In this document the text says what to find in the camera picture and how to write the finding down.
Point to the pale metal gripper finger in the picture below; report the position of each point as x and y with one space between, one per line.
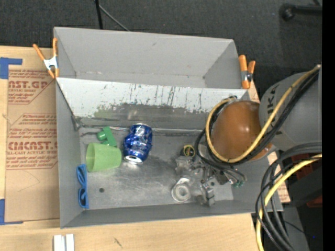
209 184
210 197

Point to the brown cardboard board red print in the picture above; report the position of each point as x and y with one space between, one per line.
28 140

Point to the crushed blue drink can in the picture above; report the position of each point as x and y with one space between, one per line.
138 144

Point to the light green plastic cup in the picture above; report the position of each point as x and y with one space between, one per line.
103 157

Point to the clear glass block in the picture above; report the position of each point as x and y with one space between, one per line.
184 165

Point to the blue sunglasses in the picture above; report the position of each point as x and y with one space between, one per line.
82 184

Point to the grey metal bin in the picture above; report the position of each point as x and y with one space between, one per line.
146 61

